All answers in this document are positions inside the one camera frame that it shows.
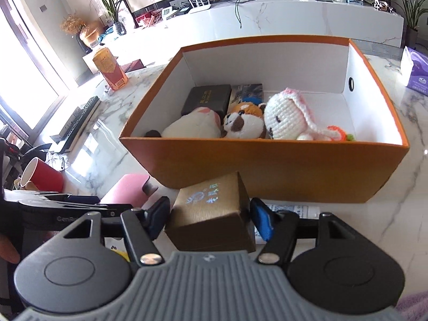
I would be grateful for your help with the red panda plush toy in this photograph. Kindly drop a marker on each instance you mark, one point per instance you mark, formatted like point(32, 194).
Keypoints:
point(245, 121)

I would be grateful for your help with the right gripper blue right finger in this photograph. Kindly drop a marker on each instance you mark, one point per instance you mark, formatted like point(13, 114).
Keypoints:
point(263, 218)

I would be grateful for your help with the white printed tube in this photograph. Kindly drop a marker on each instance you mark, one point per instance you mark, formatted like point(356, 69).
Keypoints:
point(305, 212)

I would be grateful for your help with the white crochet bunny keychain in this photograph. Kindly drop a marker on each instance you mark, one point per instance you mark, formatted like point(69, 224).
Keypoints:
point(288, 117)

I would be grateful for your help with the picture cover book box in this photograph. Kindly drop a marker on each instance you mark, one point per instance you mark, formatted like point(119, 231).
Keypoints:
point(248, 93)

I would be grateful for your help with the black gift box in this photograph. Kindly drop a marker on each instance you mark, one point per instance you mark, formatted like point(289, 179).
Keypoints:
point(215, 98)

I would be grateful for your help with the person's left hand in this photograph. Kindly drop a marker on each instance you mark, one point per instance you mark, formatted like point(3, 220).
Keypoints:
point(7, 251)

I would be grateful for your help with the gold gift box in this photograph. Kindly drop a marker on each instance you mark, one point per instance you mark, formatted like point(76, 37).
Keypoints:
point(213, 215)

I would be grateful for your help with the red yellow carton box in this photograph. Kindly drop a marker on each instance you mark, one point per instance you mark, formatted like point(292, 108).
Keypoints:
point(107, 65)

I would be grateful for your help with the white wifi router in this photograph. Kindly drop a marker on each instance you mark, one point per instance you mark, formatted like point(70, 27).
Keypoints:
point(199, 5)

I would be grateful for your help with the white marble tv cabinet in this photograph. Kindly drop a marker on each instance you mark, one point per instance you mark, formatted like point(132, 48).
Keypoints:
point(229, 20)

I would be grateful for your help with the black keyboard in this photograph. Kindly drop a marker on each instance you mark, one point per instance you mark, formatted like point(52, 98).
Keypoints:
point(80, 119)

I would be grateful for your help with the white pink plush rabbit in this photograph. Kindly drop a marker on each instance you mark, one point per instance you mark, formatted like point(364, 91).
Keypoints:
point(200, 123)

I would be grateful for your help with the purple tissue pack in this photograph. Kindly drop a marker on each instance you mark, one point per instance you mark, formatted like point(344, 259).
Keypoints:
point(414, 70)

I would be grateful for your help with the green potted plant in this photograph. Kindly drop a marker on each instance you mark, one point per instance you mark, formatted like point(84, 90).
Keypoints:
point(412, 11)

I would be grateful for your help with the left potted plant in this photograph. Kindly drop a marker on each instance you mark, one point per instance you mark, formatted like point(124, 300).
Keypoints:
point(112, 7)

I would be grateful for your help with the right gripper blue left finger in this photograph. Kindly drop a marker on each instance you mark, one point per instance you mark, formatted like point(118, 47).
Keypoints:
point(157, 216)

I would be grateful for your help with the red paper cup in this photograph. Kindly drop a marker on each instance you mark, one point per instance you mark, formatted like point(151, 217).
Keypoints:
point(42, 176)

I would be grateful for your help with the large orange cardboard box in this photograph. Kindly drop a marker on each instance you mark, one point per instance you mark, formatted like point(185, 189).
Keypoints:
point(340, 88)

